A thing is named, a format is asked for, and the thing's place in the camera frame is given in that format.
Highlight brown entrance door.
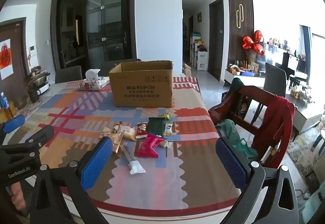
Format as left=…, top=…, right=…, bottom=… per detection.
left=0, top=17, right=28, bottom=103

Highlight brown kraft snack packet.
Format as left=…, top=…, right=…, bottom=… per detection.
left=102, top=124, right=125, bottom=155

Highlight grey upholstered chair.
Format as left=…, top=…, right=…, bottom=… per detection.
left=100, top=59, right=142, bottom=77
left=263, top=62, right=287, bottom=93
left=55, top=65, right=83, bottom=84

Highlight low white cabinet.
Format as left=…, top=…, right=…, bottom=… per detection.
left=225, top=68, right=266, bottom=87

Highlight red foil balloons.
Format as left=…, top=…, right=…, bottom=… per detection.
left=242, top=30, right=266, bottom=56

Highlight brown cardboard box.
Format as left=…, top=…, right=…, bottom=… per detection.
left=109, top=60, right=174, bottom=108

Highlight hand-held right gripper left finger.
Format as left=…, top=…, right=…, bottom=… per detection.
left=30, top=136, right=113, bottom=224

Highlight gold loop wall lamp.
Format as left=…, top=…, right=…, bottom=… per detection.
left=236, top=4, right=244, bottom=29

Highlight dark green cloth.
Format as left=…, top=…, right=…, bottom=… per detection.
left=230, top=78, right=244, bottom=95

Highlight magenta snack packet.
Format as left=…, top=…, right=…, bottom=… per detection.
left=134, top=133, right=167, bottom=158

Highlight white shelf cabinet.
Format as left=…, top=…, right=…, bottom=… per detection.
left=190, top=32, right=209, bottom=71

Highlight yellow white snack packet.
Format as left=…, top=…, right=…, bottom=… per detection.
left=119, top=125, right=138, bottom=141

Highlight blue label drink bottle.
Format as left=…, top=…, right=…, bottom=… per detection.
left=0, top=92, right=13, bottom=119

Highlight dark interior door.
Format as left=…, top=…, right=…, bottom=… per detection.
left=209, top=0, right=224, bottom=82

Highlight dark glass sliding door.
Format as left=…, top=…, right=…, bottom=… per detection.
left=51, top=0, right=138, bottom=70

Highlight person's left hand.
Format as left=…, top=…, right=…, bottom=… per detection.
left=9, top=183, right=27, bottom=212

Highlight dark green snack packet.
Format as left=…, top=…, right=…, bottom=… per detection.
left=148, top=117, right=167, bottom=137

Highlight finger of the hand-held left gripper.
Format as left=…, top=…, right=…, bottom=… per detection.
left=0, top=125, right=55, bottom=159
left=0, top=114, right=25, bottom=138

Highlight red white door poster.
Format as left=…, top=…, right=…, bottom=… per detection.
left=0, top=39, right=12, bottom=80

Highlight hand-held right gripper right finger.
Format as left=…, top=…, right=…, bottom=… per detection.
left=215, top=136, right=300, bottom=224

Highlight long grey white stick packet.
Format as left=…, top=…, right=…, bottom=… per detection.
left=121, top=144, right=146, bottom=175

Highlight floral tissue box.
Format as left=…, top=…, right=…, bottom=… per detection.
left=77, top=69, right=111, bottom=91

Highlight dark wooden chair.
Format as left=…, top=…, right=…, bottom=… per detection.
left=208, top=78, right=297, bottom=166

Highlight green bag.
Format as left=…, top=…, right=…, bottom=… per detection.
left=217, top=119, right=258, bottom=160

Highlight small red brown packet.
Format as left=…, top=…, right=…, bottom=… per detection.
left=136, top=123, right=149, bottom=139

